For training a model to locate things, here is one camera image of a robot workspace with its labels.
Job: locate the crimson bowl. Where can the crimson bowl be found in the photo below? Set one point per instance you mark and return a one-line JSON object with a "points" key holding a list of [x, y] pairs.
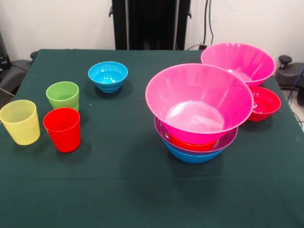
{"points": [[268, 107]]}

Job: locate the purple bowl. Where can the purple bowl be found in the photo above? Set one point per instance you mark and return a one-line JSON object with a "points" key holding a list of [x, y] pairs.
{"points": [[228, 141]]}

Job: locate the red cup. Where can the red cup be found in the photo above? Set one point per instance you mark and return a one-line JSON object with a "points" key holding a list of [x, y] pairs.
{"points": [[64, 135]]}

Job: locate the orange bowl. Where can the orange bowl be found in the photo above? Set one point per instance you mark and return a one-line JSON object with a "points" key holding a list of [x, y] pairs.
{"points": [[192, 145]]}

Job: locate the dark grey chair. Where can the dark grey chair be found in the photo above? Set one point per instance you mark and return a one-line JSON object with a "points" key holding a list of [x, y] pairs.
{"points": [[14, 73]]}

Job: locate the green cup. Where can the green cup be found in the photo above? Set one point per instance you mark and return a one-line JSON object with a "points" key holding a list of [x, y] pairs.
{"points": [[62, 95]]}

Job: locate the small blue bowl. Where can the small blue bowl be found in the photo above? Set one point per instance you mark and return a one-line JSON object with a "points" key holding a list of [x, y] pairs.
{"points": [[108, 73]]}

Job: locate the yellow cup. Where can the yellow cup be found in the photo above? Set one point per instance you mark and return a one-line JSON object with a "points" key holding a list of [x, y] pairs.
{"points": [[21, 128]]}

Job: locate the dark green tablecloth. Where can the dark green tablecloth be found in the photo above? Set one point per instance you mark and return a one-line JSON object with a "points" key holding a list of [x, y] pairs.
{"points": [[118, 190]]}

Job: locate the black rounded floor base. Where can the black rounded floor base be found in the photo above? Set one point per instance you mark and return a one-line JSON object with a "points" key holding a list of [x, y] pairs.
{"points": [[288, 73]]}

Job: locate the large pink bowl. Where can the large pink bowl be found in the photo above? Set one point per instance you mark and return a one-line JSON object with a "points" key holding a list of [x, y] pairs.
{"points": [[249, 61], [197, 95]]}

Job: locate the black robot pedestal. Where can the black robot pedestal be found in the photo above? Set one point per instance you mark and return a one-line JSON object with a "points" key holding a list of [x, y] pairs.
{"points": [[152, 23]]}

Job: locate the large blue bowl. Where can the large blue bowl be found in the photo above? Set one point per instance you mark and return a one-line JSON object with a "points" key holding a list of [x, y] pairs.
{"points": [[193, 158]]}

